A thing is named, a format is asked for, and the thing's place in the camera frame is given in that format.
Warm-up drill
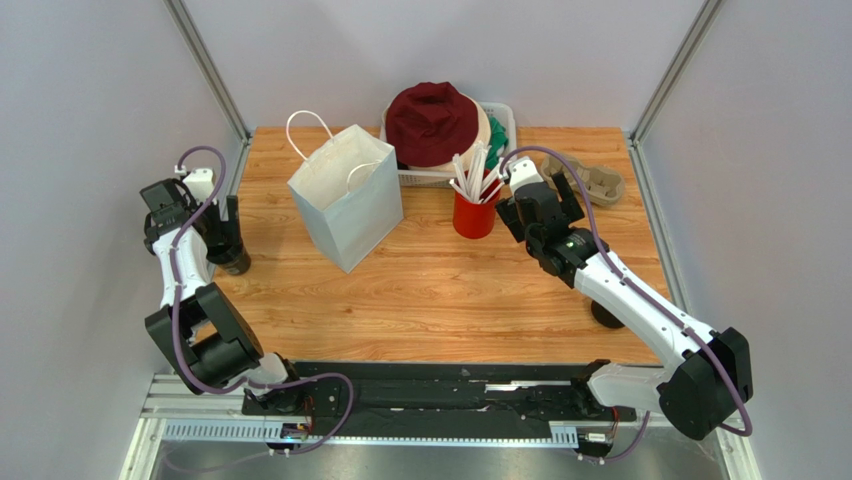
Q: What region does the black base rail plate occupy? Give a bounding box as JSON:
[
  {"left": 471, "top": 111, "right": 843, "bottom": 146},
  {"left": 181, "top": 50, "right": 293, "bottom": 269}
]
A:
[{"left": 239, "top": 359, "right": 677, "bottom": 441}]

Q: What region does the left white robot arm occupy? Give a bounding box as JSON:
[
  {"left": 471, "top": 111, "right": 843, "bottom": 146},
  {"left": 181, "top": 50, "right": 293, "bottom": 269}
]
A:
[{"left": 140, "top": 179, "right": 298, "bottom": 398}]

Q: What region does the beige hat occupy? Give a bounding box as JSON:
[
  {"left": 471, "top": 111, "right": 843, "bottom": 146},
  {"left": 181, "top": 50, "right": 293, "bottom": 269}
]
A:
[{"left": 410, "top": 101, "right": 491, "bottom": 174}]

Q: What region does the white paper bag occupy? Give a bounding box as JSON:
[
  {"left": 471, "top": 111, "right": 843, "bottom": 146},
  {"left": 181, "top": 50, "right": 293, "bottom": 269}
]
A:
[{"left": 285, "top": 123, "right": 404, "bottom": 274}]

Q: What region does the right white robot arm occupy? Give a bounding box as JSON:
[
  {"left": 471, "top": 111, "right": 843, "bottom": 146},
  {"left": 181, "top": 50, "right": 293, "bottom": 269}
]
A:
[{"left": 497, "top": 168, "right": 753, "bottom": 440}]

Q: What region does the red cup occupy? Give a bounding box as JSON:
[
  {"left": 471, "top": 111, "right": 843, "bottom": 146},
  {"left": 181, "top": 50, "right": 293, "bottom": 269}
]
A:
[{"left": 450, "top": 176, "right": 503, "bottom": 239}]

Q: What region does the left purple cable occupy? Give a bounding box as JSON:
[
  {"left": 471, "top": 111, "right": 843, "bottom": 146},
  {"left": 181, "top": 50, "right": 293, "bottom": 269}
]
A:
[{"left": 169, "top": 145, "right": 357, "bottom": 457}]

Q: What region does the bottom pulp cup carrier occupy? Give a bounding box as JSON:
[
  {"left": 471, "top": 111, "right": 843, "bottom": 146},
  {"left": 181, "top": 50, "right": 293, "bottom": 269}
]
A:
[{"left": 540, "top": 155, "right": 626, "bottom": 207}]

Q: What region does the maroon bucket hat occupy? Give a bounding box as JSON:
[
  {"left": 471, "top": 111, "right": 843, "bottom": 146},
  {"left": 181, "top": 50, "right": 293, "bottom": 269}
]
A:
[{"left": 384, "top": 82, "right": 484, "bottom": 169}]

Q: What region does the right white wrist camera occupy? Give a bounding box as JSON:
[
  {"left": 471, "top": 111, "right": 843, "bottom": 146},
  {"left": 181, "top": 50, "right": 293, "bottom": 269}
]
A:
[{"left": 501, "top": 157, "right": 544, "bottom": 194}]

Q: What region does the green cloth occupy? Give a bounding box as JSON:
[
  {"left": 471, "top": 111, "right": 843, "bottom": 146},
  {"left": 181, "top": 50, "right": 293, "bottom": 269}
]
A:
[{"left": 485, "top": 115, "right": 508, "bottom": 170}]

